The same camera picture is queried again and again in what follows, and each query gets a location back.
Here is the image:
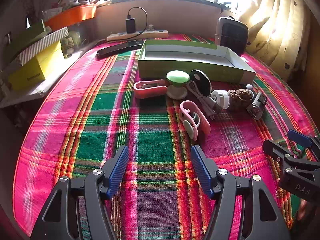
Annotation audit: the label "orange tray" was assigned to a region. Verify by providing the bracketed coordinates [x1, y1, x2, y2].
[44, 4, 97, 32]

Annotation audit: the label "cream patterned curtain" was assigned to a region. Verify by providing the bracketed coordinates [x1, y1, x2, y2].
[237, 0, 313, 80]

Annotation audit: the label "green topped white stand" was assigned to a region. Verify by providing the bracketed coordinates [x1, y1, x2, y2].
[166, 70, 187, 99]

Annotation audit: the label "black charger cable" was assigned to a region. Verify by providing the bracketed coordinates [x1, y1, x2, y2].
[128, 7, 148, 34]

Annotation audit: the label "paper tags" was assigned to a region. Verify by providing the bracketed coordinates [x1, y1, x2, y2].
[51, 0, 73, 12]

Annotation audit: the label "green cardboard box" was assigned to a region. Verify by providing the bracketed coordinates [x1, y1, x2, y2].
[137, 39, 257, 85]

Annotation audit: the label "black and silver bike light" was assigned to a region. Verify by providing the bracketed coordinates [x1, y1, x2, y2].
[246, 92, 267, 121]

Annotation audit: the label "pink and green cable organiser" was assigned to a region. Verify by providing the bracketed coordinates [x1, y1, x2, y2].
[179, 100, 211, 141]

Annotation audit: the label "yellow box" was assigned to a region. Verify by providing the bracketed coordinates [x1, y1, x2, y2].
[7, 41, 63, 92]

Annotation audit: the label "grey fan heater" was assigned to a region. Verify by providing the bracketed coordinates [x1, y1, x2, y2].
[215, 16, 249, 55]

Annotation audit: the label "striped box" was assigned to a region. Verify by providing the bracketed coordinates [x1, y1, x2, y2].
[19, 27, 69, 67]

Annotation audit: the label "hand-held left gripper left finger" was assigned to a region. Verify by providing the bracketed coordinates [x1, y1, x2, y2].
[30, 144, 130, 240]

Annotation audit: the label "black charger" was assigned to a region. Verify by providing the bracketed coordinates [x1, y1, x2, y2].
[125, 18, 136, 34]

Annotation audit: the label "white power strip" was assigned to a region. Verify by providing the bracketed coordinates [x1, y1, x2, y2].
[107, 29, 169, 42]

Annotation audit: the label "black phone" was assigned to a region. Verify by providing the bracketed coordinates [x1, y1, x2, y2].
[97, 39, 146, 58]

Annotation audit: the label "white ribbed cylinder gadget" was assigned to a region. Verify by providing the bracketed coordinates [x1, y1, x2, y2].
[210, 89, 230, 110]

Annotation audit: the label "clear plastic container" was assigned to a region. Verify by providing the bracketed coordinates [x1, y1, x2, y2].
[60, 22, 98, 58]

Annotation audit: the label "white USB cable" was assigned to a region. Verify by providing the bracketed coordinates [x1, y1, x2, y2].
[187, 80, 224, 120]

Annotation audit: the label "plaid cloth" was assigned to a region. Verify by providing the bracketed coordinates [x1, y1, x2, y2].
[12, 32, 320, 240]

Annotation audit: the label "round white and black gadget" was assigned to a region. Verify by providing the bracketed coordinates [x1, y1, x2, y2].
[189, 69, 212, 98]

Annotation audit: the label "brown walnut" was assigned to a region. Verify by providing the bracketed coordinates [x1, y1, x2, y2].
[240, 89, 253, 105]
[229, 90, 242, 110]

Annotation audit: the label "flat green box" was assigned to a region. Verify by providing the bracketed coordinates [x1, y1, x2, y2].
[2, 20, 53, 63]

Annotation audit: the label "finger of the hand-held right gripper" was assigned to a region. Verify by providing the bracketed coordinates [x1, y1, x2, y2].
[287, 129, 320, 160]
[263, 139, 298, 170]

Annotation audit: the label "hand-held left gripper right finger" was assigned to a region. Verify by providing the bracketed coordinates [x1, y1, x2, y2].
[190, 144, 292, 240]

